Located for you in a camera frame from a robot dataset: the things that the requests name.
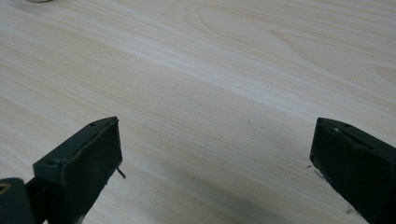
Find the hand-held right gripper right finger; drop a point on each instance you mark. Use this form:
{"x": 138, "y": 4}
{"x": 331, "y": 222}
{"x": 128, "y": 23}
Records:
{"x": 358, "y": 161}

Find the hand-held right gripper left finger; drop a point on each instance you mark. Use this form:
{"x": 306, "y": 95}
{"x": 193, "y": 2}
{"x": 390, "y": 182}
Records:
{"x": 77, "y": 161}

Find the small pale round object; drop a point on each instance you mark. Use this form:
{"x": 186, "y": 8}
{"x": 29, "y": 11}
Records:
{"x": 38, "y": 1}

